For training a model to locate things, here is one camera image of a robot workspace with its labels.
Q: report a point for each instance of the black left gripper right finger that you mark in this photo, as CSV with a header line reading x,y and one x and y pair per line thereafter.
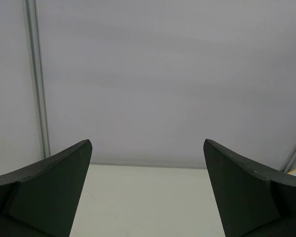
x,y
253,200

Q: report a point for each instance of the right aluminium corner post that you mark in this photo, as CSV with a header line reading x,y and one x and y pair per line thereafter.
x,y
290,161

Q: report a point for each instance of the left aluminium corner post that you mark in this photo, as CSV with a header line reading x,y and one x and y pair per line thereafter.
x,y
33,42

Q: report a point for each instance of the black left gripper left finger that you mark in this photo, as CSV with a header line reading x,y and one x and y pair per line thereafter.
x,y
41,199

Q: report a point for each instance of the aluminium corner post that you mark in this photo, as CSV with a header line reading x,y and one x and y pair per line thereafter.
x,y
33,42
290,161

